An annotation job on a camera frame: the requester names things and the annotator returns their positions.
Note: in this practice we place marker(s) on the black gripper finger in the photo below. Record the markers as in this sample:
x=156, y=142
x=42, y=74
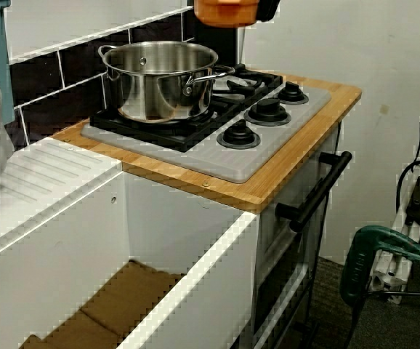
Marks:
x=269, y=8

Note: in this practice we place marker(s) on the orange pot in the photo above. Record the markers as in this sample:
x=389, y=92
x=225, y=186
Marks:
x=224, y=12

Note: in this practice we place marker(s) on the black stove knob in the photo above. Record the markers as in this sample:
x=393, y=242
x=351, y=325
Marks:
x=267, y=109
x=292, y=92
x=239, y=132

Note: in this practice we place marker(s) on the grey stove plate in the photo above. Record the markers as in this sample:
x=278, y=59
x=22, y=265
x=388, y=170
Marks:
x=268, y=145

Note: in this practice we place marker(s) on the stainless steel pot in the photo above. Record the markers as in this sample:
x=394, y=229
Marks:
x=155, y=91

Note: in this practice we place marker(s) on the black stove grate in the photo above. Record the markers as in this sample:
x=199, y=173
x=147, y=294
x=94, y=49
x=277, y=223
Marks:
x=181, y=136

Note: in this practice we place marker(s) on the wooden countertop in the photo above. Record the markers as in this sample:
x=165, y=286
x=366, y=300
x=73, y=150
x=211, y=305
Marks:
x=304, y=149

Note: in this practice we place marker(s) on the white oven door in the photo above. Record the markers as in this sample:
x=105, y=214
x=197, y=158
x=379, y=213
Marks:
x=282, y=247

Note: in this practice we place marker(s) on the green clamp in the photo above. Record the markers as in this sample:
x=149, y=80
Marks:
x=359, y=265

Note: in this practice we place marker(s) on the white sink unit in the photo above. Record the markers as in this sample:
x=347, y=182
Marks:
x=68, y=236

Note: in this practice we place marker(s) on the brown cardboard piece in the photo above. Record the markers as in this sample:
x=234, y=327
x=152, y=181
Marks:
x=123, y=301

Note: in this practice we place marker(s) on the aluminium extrusion frame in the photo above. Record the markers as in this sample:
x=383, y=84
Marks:
x=391, y=276

